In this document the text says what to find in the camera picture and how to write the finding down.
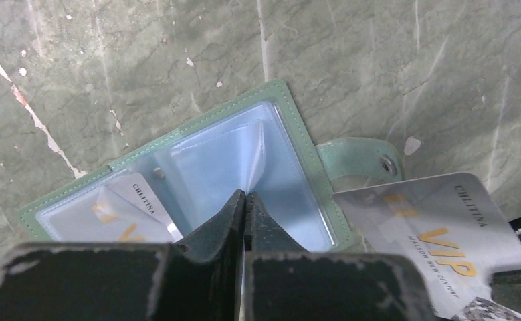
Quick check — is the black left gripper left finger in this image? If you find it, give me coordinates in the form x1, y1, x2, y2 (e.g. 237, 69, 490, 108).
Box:
0, 190, 246, 320

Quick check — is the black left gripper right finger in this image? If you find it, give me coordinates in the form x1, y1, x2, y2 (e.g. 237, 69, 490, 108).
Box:
242, 193, 436, 320

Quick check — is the silver VIP card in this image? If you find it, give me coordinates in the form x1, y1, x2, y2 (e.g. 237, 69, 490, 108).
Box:
333, 172, 521, 320
36, 171, 183, 243

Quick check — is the green leather card holder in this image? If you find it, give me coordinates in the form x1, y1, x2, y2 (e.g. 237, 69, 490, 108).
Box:
19, 79, 405, 252

